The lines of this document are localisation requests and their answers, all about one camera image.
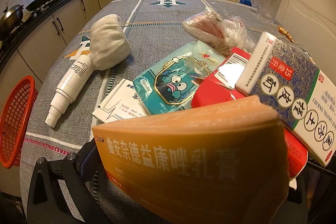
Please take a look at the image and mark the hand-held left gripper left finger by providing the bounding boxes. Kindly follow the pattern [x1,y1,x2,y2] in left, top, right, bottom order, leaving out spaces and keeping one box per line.
[26,138,112,224]

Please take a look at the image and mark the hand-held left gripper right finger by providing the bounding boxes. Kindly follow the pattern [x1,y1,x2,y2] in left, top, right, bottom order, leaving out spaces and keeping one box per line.
[287,177,310,224]

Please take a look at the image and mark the red plastic basket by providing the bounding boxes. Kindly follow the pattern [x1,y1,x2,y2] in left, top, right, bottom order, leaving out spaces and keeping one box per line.
[0,76,39,169]

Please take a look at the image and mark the white spray bottle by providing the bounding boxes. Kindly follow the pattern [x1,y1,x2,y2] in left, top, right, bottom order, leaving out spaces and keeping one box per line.
[45,54,94,128]

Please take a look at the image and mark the orange medicine box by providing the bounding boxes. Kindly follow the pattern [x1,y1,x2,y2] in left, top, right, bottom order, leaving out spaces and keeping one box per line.
[92,95,290,224]

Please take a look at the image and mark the blue and white medicine box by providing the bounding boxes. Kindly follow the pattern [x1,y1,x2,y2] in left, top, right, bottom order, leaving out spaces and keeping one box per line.
[235,31,336,167]

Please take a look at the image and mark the teal cartoon packet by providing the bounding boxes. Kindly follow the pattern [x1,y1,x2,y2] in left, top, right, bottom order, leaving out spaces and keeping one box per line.
[133,40,227,116]

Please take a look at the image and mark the white cloth bundle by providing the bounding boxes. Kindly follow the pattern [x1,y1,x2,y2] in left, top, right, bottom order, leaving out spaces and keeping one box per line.
[89,14,131,71]

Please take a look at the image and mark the red plastic packet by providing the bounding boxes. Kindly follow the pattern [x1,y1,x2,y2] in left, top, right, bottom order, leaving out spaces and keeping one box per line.
[191,47,308,180]

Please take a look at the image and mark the clear plastic bag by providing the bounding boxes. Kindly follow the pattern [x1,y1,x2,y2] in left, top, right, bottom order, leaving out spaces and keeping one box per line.
[182,7,257,54]

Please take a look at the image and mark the beige base cabinets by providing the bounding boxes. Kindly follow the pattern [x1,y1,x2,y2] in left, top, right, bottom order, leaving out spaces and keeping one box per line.
[0,0,225,195]

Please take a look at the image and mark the black gas stove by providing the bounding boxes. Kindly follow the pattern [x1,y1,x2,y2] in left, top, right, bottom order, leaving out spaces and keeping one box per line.
[23,0,69,20]

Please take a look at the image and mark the lidded steel wok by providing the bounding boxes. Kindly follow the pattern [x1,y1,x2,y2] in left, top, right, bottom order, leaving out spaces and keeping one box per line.
[0,0,25,36]

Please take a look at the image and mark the grey printed tablecloth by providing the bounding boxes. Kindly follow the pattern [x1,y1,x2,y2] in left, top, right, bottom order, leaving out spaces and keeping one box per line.
[20,0,323,224]

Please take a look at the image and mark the clear pitcher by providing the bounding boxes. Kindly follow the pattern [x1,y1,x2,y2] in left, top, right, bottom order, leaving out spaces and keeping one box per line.
[250,0,285,23]

